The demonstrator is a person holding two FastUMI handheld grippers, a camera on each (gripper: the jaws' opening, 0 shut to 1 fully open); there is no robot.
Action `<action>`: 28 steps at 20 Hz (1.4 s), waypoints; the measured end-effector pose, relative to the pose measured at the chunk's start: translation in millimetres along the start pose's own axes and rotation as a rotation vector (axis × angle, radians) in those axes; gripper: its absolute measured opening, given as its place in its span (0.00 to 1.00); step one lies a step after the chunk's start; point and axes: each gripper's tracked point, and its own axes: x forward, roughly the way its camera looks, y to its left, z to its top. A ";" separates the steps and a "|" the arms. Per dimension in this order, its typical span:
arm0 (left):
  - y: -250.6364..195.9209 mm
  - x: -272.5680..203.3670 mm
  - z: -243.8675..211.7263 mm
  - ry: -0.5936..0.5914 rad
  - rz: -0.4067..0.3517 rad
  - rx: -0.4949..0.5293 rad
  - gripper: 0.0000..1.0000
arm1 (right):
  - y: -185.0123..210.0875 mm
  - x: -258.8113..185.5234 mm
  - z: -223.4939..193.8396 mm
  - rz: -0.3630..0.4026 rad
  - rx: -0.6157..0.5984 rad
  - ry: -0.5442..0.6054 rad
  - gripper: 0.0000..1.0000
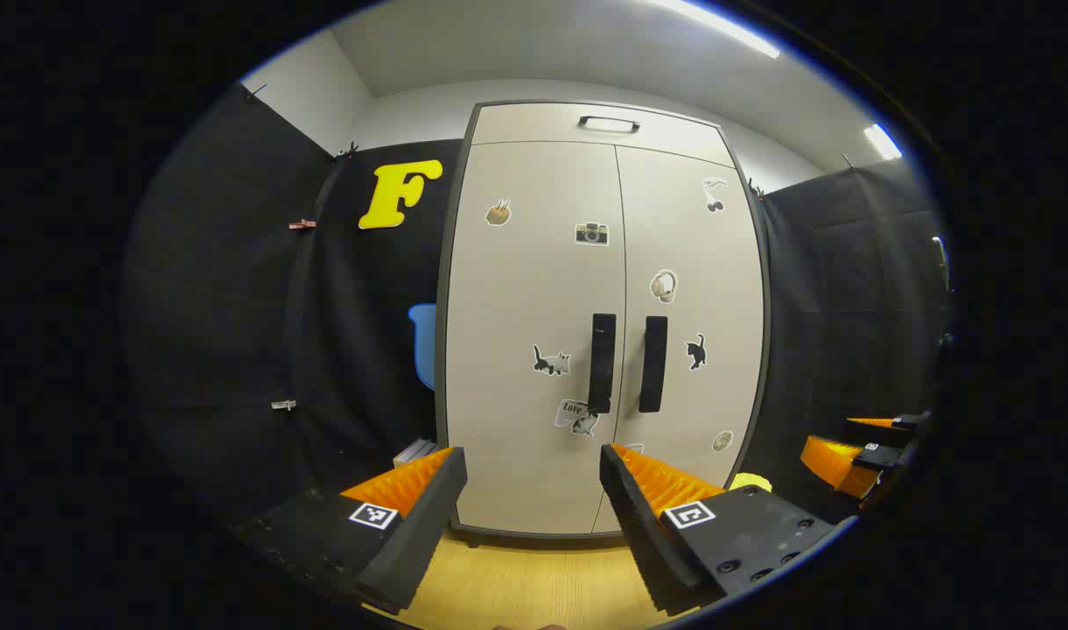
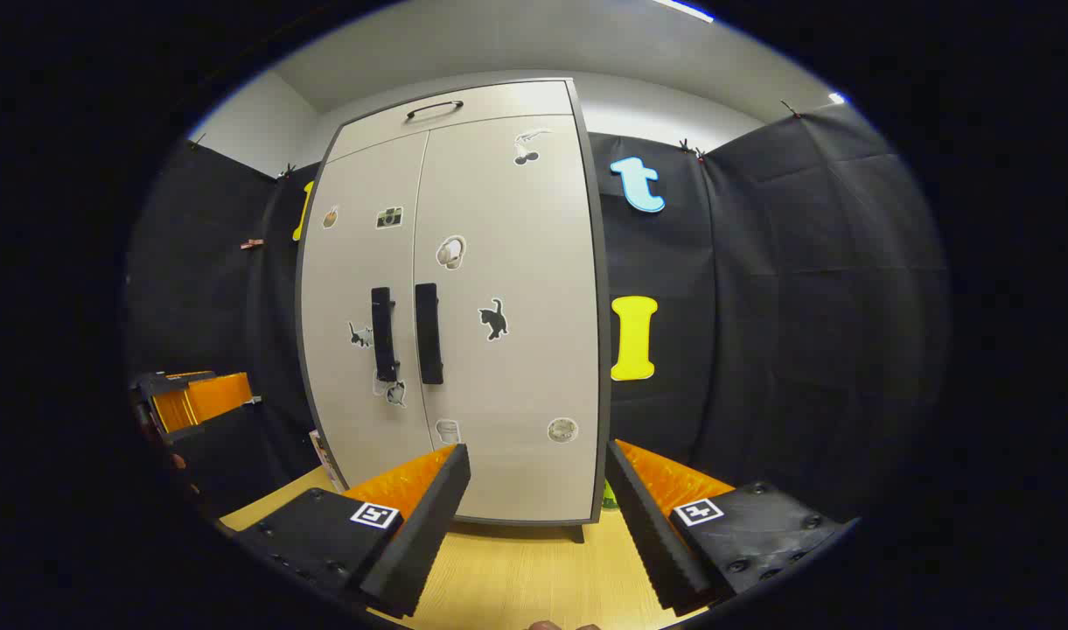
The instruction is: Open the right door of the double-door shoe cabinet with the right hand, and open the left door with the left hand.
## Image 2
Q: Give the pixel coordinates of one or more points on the black cloth clip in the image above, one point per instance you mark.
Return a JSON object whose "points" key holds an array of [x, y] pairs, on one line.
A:
{"points": [[691, 149], [285, 171], [792, 109]]}

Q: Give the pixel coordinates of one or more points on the ceiling light strip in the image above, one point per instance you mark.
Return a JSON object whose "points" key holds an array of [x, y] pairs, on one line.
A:
{"points": [[684, 10], [838, 98]]}

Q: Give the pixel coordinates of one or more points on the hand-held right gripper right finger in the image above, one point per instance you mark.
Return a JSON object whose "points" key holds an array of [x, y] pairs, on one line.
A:
{"points": [[647, 534]]}

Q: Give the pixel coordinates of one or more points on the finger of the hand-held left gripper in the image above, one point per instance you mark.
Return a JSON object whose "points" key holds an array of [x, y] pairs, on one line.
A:
{"points": [[214, 398]]}

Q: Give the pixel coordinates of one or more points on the yellow round object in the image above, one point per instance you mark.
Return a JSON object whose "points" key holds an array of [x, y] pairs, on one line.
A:
{"points": [[610, 496]]}

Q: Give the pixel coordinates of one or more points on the grey double-door shoe cabinet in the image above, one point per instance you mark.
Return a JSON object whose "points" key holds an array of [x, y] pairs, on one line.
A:
{"points": [[603, 367]]}

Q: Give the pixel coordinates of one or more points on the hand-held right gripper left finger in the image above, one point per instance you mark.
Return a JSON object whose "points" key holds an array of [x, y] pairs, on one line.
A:
{"points": [[429, 525]]}

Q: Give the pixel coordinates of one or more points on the grey cabinet drawer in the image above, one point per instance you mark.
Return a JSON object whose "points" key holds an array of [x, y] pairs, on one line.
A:
{"points": [[499, 105]]}

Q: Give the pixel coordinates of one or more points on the grey cabinet door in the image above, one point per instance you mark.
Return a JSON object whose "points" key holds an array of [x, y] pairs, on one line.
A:
{"points": [[341, 289], [534, 376]]}

